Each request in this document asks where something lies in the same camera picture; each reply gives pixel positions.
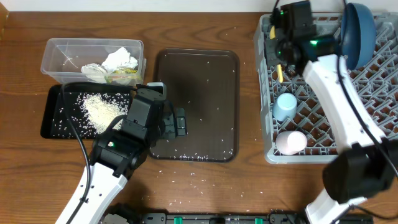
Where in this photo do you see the yellow plastic spoon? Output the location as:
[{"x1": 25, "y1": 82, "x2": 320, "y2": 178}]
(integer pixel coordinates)
[{"x1": 269, "y1": 26, "x2": 284, "y2": 83}]

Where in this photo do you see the yellow green snack wrapper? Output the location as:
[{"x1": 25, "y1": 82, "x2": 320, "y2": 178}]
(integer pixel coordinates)
[{"x1": 105, "y1": 68, "x2": 142, "y2": 85}]

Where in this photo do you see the small light blue cup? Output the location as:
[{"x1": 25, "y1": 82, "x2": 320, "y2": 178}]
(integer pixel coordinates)
[{"x1": 272, "y1": 93, "x2": 297, "y2": 121}]

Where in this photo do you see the pile of white rice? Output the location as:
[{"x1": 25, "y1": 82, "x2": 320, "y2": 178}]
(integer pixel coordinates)
[{"x1": 49, "y1": 92, "x2": 131, "y2": 139}]

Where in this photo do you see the white paper napkin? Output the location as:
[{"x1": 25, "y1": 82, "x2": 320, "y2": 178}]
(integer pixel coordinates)
[{"x1": 101, "y1": 47, "x2": 138, "y2": 73}]

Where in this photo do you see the grey paper ball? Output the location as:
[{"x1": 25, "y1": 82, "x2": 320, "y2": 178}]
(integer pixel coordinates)
[{"x1": 81, "y1": 63, "x2": 107, "y2": 83}]

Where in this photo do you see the dark blue plate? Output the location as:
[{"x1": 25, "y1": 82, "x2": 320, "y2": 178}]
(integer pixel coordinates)
[{"x1": 341, "y1": 3, "x2": 376, "y2": 70}]

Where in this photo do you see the pink plastic cup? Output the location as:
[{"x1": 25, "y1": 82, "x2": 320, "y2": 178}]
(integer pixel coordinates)
[{"x1": 275, "y1": 131, "x2": 307, "y2": 156}]

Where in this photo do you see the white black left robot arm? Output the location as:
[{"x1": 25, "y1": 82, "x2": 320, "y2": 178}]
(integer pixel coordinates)
[{"x1": 57, "y1": 82, "x2": 187, "y2": 223}]

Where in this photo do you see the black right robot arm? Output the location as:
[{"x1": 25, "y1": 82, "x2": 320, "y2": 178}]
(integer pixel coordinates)
[{"x1": 265, "y1": 28, "x2": 397, "y2": 223}]

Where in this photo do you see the grey dishwasher rack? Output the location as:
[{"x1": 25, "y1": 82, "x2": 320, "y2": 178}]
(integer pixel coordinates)
[{"x1": 254, "y1": 12, "x2": 397, "y2": 164}]

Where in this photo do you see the black waste tray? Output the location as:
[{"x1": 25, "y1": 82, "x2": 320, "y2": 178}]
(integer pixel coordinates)
[{"x1": 40, "y1": 83, "x2": 132, "y2": 139}]

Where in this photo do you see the clear plastic waste bin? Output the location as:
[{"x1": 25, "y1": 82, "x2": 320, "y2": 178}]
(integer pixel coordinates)
[{"x1": 41, "y1": 38, "x2": 146, "y2": 86}]

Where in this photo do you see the dark brown serving tray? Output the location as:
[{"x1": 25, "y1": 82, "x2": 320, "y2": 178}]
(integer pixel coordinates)
[{"x1": 150, "y1": 49, "x2": 239, "y2": 162}]

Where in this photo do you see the black rail at table edge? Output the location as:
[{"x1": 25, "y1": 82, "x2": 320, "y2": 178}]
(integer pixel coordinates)
[{"x1": 99, "y1": 203, "x2": 374, "y2": 224}]

